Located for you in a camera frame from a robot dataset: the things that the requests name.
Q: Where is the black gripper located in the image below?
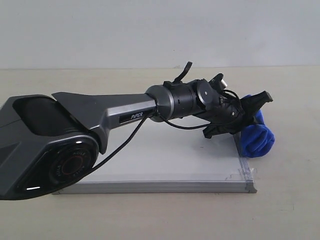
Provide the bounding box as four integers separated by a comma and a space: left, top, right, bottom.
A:
197, 91, 273, 139

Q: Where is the blue microfiber cloth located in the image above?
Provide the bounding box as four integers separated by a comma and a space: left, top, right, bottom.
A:
240, 110, 276, 159

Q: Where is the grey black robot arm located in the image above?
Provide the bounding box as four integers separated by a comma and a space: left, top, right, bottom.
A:
0, 74, 273, 201

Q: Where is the clear tape front right corner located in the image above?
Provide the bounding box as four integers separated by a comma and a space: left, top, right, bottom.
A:
238, 167, 258, 182

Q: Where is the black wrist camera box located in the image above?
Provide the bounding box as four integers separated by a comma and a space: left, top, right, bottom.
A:
209, 73, 228, 92

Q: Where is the white board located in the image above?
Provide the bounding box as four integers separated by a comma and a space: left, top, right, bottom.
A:
58, 120, 257, 195

